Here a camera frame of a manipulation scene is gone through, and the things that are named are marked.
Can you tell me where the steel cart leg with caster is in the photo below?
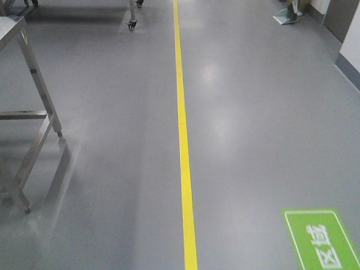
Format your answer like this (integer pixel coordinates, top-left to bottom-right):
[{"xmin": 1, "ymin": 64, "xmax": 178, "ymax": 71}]
[{"xmin": 127, "ymin": 0, "xmax": 144, "ymax": 31}]

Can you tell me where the teal dustpan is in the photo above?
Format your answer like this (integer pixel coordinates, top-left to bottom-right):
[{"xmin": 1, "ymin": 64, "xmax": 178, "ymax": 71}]
[{"xmin": 272, "ymin": 0, "xmax": 303, "ymax": 25}]

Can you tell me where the green floor sign sticker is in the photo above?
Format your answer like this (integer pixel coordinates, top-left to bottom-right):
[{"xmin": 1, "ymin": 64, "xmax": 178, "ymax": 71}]
[{"xmin": 282, "ymin": 208, "xmax": 359, "ymax": 269}]

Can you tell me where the stainless steel table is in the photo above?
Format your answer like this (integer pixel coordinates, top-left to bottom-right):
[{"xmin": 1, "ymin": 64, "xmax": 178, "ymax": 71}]
[{"xmin": 0, "ymin": 16, "xmax": 64, "ymax": 214}]

